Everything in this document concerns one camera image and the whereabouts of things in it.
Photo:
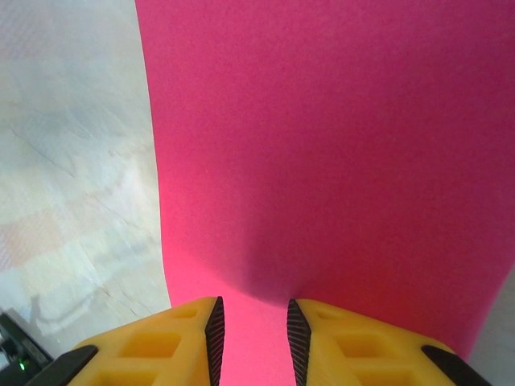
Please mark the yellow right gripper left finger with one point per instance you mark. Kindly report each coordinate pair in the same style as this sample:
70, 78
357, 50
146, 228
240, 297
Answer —
161, 354

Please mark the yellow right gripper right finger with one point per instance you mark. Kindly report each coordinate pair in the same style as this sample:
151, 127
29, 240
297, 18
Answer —
354, 358

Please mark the pink paper sheet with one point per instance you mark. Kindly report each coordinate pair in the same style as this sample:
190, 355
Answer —
322, 140

